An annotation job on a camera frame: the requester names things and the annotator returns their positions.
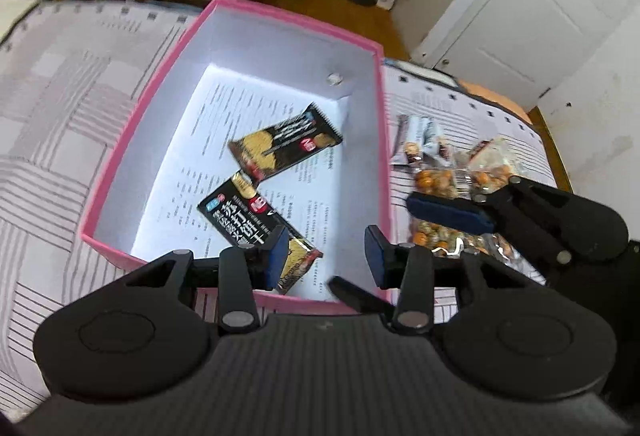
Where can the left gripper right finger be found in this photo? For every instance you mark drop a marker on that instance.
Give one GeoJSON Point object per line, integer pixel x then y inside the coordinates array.
{"type": "Point", "coordinates": [409, 268]}

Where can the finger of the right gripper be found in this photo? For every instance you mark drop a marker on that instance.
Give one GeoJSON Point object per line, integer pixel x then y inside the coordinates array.
{"type": "Point", "coordinates": [458, 214]}
{"type": "Point", "coordinates": [360, 300]}

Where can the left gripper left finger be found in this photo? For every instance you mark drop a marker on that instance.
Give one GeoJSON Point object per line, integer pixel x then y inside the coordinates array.
{"type": "Point", "coordinates": [243, 269]}

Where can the clear bag coated peanuts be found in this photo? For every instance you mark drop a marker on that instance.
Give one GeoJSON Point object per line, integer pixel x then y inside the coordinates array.
{"type": "Point", "coordinates": [447, 242]}

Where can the black soda cracker packet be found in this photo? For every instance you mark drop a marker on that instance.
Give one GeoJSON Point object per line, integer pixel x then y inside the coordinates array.
{"type": "Point", "coordinates": [244, 217]}

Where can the small white chocolate snack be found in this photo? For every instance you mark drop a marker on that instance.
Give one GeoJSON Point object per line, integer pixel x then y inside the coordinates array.
{"type": "Point", "coordinates": [417, 137]}

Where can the pink storage box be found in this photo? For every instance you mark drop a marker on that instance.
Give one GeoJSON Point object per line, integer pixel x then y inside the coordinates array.
{"type": "Point", "coordinates": [257, 118]}

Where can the white door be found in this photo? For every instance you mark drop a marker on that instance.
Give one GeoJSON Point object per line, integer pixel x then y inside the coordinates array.
{"type": "Point", "coordinates": [518, 48]}

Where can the patterned bed sheet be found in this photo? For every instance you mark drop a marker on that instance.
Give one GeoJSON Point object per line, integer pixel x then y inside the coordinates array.
{"type": "Point", "coordinates": [115, 125]}

